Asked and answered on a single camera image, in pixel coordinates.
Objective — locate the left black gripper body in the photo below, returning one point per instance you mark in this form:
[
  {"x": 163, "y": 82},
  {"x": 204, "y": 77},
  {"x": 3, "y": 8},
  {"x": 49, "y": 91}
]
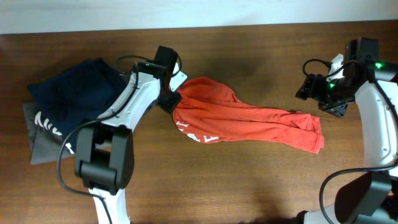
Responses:
[{"x": 168, "y": 100}]

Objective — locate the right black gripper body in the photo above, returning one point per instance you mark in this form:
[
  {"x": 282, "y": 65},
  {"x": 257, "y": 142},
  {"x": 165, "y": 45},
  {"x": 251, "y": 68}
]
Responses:
[{"x": 331, "y": 96}]

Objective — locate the red orange t-shirt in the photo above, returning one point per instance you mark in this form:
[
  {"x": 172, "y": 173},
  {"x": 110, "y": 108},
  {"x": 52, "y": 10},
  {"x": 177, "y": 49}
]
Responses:
[{"x": 210, "y": 112}]

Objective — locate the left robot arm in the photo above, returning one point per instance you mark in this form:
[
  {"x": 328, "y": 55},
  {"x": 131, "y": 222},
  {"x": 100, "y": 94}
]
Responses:
[{"x": 104, "y": 149}]

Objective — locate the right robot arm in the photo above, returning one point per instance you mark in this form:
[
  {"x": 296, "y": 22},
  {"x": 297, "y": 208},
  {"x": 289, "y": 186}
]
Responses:
[{"x": 367, "y": 194}]

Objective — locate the folded navy blue t-shirt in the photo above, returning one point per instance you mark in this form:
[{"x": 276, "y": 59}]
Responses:
[{"x": 77, "y": 95}]

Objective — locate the folded grey t-shirt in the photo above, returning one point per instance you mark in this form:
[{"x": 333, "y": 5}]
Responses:
[{"x": 47, "y": 130}]

